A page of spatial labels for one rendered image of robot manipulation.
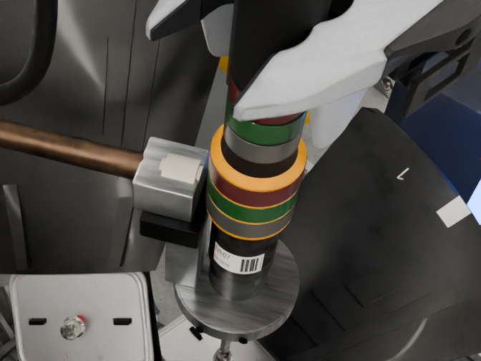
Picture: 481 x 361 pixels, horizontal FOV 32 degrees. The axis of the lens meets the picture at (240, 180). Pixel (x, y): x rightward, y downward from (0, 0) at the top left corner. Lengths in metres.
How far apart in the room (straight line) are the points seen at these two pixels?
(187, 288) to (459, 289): 0.28
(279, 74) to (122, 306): 0.25
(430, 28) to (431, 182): 0.40
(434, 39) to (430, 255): 0.38
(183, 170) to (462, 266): 0.35
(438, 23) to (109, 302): 0.27
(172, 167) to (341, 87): 0.13
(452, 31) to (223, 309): 0.21
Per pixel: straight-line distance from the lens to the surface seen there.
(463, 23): 0.32
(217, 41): 0.35
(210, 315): 0.45
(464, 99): 1.02
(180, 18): 0.31
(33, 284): 0.52
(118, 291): 0.50
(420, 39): 0.30
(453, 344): 0.66
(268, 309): 0.46
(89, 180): 0.49
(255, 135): 0.34
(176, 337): 0.58
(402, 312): 0.63
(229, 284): 0.44
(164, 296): 1.94
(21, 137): 0.41
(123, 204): 0.48
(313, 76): 0.29
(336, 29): 0.30
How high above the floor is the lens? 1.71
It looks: 54 degrees down
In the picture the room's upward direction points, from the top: 8 degrees clockwise
